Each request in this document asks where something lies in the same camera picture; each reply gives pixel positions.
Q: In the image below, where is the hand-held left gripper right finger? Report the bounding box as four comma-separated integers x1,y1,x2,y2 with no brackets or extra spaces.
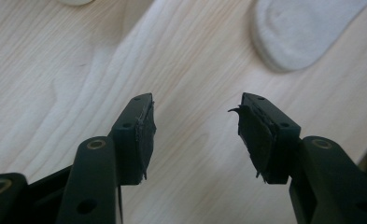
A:
228,91,303,185

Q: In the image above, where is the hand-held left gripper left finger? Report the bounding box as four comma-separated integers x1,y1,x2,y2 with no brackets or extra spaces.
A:
110,92,158,187

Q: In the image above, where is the white sock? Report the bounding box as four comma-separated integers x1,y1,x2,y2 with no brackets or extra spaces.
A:
57,0,95,7
250,0,367,73

